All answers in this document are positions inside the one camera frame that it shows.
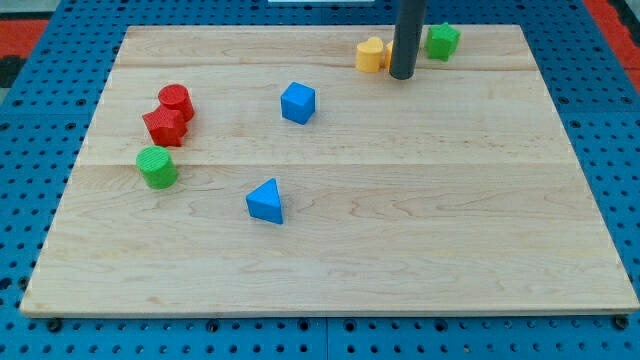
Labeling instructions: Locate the green cylinder block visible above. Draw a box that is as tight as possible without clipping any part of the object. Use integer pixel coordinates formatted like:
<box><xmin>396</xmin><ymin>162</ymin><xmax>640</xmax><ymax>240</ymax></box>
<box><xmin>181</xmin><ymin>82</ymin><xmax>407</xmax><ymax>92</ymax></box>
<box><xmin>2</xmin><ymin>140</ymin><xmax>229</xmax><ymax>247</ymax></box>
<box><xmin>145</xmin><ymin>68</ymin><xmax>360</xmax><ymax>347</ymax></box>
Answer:
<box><xmin>136</xmin><ymin>145</ymin><xmax>178</xmax><ymax>190</ymax></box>

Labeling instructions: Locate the blue triangle block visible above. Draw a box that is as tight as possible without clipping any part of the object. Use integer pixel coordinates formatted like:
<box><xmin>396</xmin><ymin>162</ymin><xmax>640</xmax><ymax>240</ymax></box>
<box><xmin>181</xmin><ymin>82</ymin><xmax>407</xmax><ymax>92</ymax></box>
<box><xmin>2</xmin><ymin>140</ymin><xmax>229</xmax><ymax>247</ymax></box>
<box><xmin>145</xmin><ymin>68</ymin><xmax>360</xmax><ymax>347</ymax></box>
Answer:
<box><xmin>245</xmin><ymin>178</ymin><xmax>284</xmax><ymax>224</ymax></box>

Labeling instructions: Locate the yellow block behind rod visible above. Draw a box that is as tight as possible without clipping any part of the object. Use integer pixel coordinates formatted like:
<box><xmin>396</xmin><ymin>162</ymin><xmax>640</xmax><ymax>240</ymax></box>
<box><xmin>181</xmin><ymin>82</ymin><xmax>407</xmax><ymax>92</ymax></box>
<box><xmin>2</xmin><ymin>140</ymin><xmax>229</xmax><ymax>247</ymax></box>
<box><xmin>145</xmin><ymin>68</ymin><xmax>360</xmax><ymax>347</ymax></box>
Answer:
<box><xmin>383</xmin><ymin>41</ymin><xmax>393</xmax><ymax>71</ymax></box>

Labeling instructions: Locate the green star block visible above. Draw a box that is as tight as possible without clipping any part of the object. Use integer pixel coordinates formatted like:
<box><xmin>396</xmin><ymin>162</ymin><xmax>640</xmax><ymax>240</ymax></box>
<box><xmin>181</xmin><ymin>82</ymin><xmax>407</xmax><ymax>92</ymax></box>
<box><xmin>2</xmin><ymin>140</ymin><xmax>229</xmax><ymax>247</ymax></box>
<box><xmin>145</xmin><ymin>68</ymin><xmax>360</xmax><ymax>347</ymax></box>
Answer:
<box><xmin>425</xmin><ymin>23</ymin><xmax>461</xmax><ymax>62</ymax></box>

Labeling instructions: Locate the red cylinder block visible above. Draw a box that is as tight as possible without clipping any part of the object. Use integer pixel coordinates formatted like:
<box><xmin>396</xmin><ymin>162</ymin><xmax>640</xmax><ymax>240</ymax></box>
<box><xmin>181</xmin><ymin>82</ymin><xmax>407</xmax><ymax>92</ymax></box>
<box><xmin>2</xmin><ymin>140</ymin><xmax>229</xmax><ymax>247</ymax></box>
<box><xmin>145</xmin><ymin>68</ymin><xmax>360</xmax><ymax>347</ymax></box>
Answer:
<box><xmin>158</xmin><ymin>84</ymin><xmax>195</xmax><ymax>122</ymax></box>

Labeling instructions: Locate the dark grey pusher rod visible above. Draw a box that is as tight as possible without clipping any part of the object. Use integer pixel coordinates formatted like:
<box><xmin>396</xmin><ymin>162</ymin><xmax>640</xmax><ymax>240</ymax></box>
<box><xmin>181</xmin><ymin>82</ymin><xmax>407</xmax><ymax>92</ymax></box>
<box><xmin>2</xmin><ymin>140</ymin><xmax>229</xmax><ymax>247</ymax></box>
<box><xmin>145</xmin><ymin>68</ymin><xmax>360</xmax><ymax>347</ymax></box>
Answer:
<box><xmin>389</xmin><ymin>0</ymin><xmax>428</xmax><ymax>80</ymax></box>

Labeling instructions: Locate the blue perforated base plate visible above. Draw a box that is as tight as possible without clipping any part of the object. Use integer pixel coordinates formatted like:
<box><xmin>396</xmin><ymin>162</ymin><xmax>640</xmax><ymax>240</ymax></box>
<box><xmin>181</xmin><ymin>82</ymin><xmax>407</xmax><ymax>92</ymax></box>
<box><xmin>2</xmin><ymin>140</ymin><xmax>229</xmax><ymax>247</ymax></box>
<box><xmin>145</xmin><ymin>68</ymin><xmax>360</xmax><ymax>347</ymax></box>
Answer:
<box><xmin>1</xmin><ymin>0</ymin><xmax>639</xmax><ymax>359</ymax></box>

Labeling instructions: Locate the yellow heart block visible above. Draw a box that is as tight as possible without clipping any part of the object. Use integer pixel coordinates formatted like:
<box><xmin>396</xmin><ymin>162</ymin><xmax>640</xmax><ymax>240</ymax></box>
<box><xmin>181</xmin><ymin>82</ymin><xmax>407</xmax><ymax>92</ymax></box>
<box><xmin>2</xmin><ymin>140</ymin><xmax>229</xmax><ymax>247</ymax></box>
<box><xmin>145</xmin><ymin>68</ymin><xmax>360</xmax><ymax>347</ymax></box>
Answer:
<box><xmin>355</xmin><ymin>37</ymin><xmax>384</xmax><ymax>73</ymax></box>

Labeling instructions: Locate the red star block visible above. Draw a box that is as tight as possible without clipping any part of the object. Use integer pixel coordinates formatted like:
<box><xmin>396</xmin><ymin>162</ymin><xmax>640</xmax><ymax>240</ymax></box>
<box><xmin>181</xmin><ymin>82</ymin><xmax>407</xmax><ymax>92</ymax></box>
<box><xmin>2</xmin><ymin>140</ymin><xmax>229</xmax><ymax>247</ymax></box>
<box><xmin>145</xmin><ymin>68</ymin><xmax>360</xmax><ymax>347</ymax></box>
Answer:
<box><xmin>142</xmin><ymin>105</ymin><xmax>187</xmax><ymax>147</ymax></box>

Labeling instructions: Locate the blue cube block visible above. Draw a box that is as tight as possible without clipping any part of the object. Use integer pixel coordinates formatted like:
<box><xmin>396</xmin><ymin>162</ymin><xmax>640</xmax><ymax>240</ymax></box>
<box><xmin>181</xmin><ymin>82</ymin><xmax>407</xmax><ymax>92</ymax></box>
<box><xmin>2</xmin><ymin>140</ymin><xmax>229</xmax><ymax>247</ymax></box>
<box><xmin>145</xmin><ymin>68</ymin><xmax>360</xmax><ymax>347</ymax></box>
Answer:
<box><xmin>280</xmin><ymin>82</ymin><xmax>316</xmax><ymax>125</ymax></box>

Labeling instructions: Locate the wooden board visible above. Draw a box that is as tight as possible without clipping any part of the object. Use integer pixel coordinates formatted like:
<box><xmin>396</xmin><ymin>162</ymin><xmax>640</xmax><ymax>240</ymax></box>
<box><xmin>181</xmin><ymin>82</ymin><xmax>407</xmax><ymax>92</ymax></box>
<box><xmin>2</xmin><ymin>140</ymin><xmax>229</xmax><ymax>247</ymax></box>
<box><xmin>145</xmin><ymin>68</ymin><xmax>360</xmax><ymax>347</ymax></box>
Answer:
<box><xmin>20</xmin><ymin>25</ymin><xmax>639</xmax><ymax>318</ymax></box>

